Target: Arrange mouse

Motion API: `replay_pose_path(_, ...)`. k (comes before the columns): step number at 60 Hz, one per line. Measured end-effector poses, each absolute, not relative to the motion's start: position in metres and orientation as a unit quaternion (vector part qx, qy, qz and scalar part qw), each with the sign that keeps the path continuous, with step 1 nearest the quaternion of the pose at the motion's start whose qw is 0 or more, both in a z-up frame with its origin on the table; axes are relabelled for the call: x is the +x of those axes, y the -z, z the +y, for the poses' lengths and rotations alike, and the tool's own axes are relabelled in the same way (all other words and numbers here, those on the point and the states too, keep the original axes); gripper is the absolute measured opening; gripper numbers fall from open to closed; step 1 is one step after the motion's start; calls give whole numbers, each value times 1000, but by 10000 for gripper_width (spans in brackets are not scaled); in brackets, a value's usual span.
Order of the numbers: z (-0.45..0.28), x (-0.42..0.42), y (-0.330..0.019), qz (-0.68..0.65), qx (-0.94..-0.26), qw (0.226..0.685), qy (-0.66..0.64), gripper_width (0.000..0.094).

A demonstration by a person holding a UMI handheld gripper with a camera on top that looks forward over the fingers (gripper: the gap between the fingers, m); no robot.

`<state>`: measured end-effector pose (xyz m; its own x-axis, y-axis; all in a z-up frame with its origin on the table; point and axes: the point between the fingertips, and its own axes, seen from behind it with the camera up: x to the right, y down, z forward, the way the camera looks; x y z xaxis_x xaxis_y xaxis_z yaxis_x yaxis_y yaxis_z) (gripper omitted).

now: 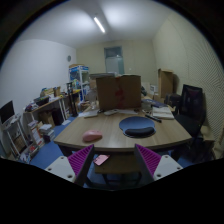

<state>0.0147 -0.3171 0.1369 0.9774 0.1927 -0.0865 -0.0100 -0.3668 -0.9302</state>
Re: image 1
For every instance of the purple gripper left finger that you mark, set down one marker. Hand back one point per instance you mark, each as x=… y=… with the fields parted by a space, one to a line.
x=75 y=167

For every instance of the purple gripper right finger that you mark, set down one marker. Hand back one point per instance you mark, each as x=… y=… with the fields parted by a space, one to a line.
x=154 y=166

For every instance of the pink computer mouse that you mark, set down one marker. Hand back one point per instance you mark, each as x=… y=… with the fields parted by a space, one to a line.
x=91 y=135

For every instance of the blue round mouse pad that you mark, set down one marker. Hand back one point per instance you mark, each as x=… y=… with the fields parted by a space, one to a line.
x=137 y=127

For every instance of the pink phone on stool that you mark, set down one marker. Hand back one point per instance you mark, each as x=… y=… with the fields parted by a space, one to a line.
x=99 y=160

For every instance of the wooden stool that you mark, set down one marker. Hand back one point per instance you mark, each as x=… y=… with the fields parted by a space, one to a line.
x=121 y=169

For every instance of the white book stack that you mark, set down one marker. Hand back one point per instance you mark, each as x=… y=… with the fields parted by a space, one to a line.
x=162 y=113

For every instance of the white papers on table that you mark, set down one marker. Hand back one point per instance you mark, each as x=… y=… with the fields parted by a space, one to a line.
x=89 y=114

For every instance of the white rolling cart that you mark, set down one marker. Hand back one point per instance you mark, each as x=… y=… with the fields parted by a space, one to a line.
x=18 y=140

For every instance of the black office chair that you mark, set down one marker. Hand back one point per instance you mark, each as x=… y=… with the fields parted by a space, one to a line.
x=189 y=112

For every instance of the large brown cardboard box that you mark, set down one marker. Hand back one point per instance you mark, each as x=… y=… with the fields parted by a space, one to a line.
x=122 y=92

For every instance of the black monitor on left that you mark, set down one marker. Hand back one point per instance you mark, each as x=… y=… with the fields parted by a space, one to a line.
x=6 y=112

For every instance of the white blue shelf unit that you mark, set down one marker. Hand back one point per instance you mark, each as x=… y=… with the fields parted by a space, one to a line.
x=79 y=76

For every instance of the grey door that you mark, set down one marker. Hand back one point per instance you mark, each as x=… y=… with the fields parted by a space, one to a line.
x=114 y=60

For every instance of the ceiling fluorescent light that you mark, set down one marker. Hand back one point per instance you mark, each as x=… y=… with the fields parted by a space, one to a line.
x=99 y=25

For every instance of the tall cardboard box by wall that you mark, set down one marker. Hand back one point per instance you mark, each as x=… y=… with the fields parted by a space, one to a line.
x=165 y=82

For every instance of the round wall clock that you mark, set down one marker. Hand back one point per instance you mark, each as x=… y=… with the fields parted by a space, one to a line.
x=69 y=58

